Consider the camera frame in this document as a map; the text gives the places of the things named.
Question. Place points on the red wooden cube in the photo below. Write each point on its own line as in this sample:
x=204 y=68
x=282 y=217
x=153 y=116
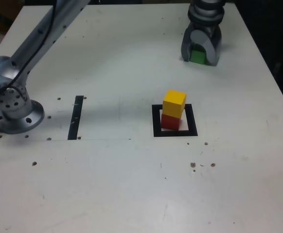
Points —
x=170 y=122

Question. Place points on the black tape square outline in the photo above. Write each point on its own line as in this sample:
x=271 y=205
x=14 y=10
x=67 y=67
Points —
x=192 y=121

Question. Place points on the yellow wooden cube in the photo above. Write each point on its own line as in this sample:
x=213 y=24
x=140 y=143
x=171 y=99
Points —
x=171 y=106

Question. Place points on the black tape strip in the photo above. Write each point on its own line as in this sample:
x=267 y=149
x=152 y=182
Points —
x=74 y=119

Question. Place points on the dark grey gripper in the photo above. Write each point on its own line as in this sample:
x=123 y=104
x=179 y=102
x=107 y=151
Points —
x=204 y=26

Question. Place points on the green wooden cube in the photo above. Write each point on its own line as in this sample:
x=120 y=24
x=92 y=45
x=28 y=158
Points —
x=197 y=57

